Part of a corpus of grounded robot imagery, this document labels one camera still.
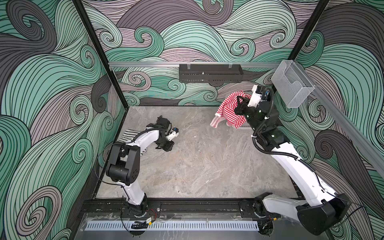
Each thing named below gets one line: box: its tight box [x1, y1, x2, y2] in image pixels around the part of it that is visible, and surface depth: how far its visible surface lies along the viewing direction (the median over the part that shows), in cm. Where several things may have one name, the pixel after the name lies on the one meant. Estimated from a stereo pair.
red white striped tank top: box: [210, 91, 252, 129], surface depth 74 cm
